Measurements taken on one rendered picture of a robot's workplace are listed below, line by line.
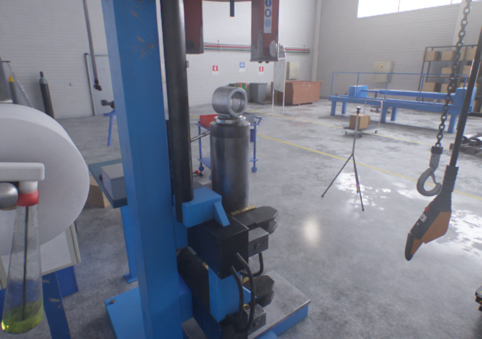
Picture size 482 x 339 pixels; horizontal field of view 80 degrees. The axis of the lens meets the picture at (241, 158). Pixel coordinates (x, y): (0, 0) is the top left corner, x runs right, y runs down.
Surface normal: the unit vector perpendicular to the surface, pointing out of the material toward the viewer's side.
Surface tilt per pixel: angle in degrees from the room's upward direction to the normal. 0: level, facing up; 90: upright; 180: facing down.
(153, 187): 90
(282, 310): 0
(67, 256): 90
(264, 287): 0
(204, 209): 90
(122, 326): 0
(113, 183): 90
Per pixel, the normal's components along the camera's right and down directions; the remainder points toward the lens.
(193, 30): 0.37, 0.28
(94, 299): 0.00, -0.95
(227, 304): 0.58, 0.25
